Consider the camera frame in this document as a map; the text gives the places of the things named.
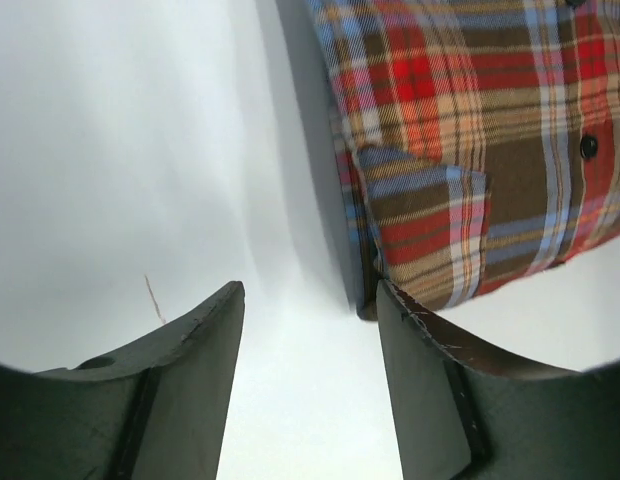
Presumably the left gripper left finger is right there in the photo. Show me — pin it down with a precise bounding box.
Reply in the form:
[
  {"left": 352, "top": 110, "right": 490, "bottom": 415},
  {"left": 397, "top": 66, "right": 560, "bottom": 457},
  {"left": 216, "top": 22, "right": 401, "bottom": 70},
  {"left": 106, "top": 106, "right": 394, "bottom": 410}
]
[{"left": 0, "top": 281, "right": 245, "bottom": 479}]

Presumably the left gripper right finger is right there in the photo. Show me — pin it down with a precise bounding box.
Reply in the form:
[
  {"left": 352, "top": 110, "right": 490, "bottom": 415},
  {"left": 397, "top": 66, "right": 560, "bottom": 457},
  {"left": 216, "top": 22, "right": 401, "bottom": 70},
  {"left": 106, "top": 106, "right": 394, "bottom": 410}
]
[{"left": 376, "top": 281, "right": 620, "bottom": 480}]

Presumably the brown red plaid shirt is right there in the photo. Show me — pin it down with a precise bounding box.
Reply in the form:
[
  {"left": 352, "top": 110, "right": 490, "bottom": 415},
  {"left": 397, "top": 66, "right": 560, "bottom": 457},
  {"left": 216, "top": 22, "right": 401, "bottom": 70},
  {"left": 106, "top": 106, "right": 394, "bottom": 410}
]
[{"left": 308, "top": 1, "right": 620, "bottom": 319}]

